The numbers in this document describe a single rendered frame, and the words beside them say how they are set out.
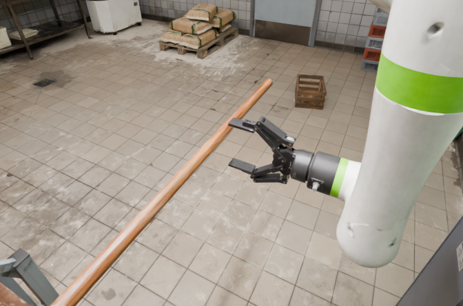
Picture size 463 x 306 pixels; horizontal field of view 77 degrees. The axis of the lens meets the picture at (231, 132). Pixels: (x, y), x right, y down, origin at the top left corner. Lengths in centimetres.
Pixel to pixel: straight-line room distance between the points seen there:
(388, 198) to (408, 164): 7
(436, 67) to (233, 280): 166
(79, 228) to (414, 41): 218
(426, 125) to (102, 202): 221
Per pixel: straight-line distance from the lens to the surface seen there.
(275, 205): 219
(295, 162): 69
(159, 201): 64
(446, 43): 36
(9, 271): 102
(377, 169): 46
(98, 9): 571
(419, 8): 36
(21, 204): 266
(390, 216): 52
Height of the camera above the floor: 168
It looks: 36 degrees down
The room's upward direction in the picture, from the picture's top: straight up
